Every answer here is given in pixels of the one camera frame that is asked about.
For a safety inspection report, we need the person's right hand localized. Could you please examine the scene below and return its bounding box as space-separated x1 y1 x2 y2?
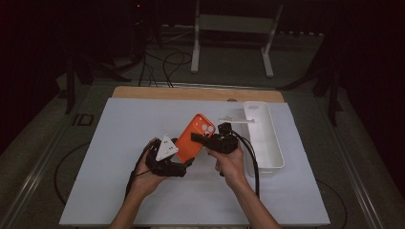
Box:
204 144 249 191

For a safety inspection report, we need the person's left hand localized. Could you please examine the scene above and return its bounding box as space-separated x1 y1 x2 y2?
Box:
129 137 167 200

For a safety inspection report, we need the long black floor cable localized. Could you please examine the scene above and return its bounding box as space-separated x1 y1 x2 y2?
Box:
314 178 349 229
53 142 91 205

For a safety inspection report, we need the dark equipment rack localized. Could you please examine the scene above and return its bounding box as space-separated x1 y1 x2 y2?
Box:
127 0 161 65

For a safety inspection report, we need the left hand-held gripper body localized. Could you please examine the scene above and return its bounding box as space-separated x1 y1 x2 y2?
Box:
144 134 187 178

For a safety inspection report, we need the black rectangular floor frame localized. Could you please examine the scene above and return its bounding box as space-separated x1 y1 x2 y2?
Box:
72 113 96 127

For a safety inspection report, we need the black metal frame stand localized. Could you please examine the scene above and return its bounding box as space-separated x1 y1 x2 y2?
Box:
65 53 130 115
276 47 344 128

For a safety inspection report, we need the white plastic bin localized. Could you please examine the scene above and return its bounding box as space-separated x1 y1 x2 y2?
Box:
243 100 286 178

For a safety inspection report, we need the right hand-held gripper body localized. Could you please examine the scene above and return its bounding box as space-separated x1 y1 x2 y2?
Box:
203 114 256 156

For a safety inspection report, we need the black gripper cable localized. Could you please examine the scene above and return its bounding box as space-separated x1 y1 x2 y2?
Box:
219 128 262 198
124 144 154 199

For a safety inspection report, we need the white metal stand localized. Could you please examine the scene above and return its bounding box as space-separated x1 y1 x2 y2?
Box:
190 0 285 79

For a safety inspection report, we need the black looped floor cable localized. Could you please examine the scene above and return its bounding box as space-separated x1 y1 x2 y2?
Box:
161 51 193 89

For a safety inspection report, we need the orange phone case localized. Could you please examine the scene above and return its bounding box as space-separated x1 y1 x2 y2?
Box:
174 113 217 164

